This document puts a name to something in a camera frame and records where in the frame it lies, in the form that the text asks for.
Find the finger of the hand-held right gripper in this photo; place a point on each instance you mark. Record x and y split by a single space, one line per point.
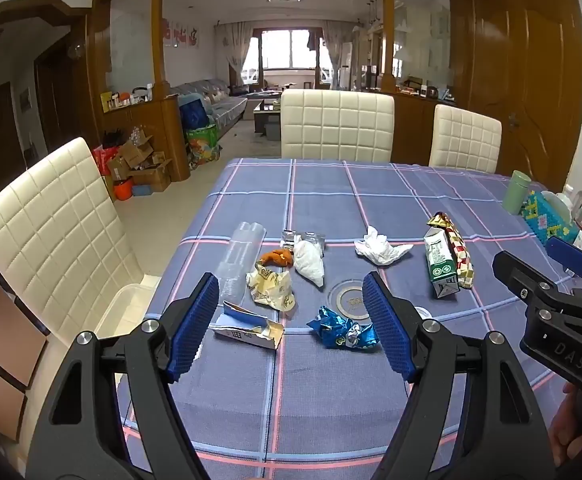
571 257
516 270

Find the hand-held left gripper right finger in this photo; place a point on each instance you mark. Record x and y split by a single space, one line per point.
388 330

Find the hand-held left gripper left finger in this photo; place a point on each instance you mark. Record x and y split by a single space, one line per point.
196 325

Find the clear round plastic bowl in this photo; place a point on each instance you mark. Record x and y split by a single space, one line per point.
348 302

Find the clear plastic bin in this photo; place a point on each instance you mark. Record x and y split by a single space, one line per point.
121 305

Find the clear plastic cup sleeve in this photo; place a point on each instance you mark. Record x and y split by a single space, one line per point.
241 255

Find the person's right hand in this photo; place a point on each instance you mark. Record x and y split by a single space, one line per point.
566 425

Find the flattened white blue carton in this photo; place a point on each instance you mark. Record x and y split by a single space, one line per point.
241 330

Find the beaded tissue box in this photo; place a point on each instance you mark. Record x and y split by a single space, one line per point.
546 217

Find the crumpled blue snack wrapper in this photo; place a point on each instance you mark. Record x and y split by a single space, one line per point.
338 332

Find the clear plastic storage box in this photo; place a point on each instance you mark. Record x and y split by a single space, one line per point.
563 200

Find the gold red checkered wrapper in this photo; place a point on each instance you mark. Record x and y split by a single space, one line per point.
458 250

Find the green cup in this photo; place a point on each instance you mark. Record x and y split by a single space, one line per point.
517 192

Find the green white milk carton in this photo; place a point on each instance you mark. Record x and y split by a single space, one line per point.
438 260

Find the crumpled white tissue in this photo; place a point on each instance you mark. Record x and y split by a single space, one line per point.
378 250

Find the crumpled yellow paper wrapper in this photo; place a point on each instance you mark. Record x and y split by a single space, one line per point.
271 287

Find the blue plaid tablecloth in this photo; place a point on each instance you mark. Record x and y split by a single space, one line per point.
321 400

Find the orange peel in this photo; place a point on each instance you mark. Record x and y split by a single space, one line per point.
277 257

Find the white tied plastic bag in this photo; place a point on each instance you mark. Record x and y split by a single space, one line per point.
307 262

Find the clear blister pack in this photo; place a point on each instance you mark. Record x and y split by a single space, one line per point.
313 237

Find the cream quilted dining chair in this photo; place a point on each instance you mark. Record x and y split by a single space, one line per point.
56 230
466 137
336 125

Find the small blue box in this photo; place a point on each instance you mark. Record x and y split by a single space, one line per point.
142 190

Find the orange bucket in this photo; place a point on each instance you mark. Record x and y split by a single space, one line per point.
123 190

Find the cardboard box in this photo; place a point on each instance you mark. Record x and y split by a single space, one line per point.
153 175
117 167
137 150

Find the wooden sideboard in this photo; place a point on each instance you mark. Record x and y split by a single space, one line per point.
416 130

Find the wooden double door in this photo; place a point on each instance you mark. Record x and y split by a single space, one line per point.
526 85

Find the colourful shopping bag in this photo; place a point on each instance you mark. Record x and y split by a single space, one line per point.
202 145

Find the red bag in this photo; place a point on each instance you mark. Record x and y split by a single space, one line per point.
102 160

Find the brown panelled furniture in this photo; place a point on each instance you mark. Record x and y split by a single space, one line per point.
1 320

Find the wooden partition cabinet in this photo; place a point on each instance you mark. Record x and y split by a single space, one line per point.
163 120

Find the blue bag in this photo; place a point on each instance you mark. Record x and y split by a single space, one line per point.
193 115

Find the grey sofa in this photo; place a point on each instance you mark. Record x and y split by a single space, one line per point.
221 105

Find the dark coffee table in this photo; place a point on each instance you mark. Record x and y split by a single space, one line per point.
267 110

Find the white floor air conditioner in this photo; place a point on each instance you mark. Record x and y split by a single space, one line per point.
346 67

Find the wooden column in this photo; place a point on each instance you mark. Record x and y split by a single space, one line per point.
157 35
387 25

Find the patterned curtain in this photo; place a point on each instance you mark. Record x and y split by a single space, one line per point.
236 50
333 50

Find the window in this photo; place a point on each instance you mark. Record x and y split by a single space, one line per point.
288 50

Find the red wall art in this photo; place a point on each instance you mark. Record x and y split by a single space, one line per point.
181 35

